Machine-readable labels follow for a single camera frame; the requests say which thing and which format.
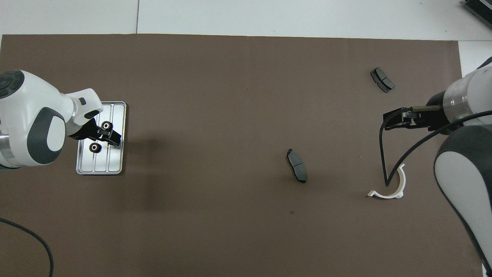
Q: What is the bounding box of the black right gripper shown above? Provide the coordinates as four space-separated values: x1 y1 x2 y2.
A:
384 92 458 134

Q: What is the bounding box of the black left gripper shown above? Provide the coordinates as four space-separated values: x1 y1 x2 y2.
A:
68 117 122 147

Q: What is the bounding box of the silver metal tray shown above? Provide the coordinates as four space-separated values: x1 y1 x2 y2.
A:
76 101 127 175

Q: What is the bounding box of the dark grey brake pad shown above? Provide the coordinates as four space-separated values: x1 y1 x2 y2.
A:
370 67 396 93
286 149 307 184

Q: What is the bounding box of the black ribbed device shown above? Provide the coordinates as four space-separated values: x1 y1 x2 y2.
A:
463 0 492 29

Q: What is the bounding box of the brown table mat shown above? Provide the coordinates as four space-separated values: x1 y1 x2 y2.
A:
0 34 483 277

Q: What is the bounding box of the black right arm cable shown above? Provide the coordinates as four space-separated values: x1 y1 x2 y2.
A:
379 110 492 187

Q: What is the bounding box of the white curved plastic bracket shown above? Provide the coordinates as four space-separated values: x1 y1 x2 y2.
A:
367 164 406 199

